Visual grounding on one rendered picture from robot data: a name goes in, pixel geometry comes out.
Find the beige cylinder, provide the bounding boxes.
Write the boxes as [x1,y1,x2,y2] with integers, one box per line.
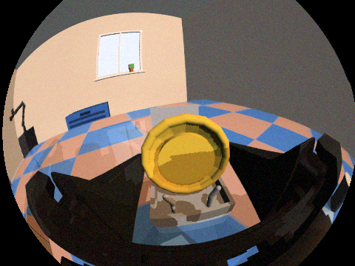
[331,172,351,213]

